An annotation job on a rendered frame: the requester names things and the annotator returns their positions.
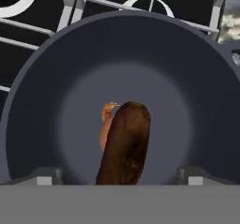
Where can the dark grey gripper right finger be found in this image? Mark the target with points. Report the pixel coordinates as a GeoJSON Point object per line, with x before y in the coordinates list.
{"type": "Point", "coordinates": [191, 174]}

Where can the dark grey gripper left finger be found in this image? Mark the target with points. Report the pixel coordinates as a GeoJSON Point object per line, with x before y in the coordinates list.
{"type": "Point", "coordinates": [47, 174]}

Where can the brown sweet potato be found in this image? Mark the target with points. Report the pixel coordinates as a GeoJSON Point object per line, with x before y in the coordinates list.
{"type": "Point", "coordinates": [128, 143]}

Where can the orange onion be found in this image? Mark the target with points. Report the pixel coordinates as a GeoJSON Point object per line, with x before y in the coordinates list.
{"type": "Point", "coordinates": [105, 124]}

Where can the dark grey pot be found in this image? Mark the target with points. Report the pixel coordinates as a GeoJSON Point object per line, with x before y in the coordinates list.
{"type": "Point", "coordinates": [175, 87]}

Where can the black hob with grey grates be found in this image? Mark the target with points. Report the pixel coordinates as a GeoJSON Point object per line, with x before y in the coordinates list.
{"type": "Point", "coordinates": [37, 12]}

